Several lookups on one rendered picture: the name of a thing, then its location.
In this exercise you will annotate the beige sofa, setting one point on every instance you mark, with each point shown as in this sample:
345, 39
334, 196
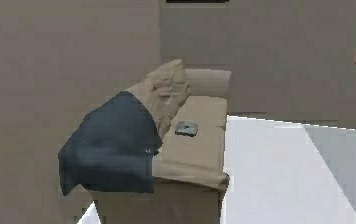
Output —
196, 153

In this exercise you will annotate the dark framed wall picture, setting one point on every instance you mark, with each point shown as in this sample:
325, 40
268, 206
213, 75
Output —
197, 1

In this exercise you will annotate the small grey flat object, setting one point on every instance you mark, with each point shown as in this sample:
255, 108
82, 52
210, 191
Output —
186, 128

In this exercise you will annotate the beige pillow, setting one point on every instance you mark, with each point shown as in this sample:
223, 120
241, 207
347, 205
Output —
166, 90

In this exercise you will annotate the dark blue pillow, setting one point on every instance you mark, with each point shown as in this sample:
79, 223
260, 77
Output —
112, 146

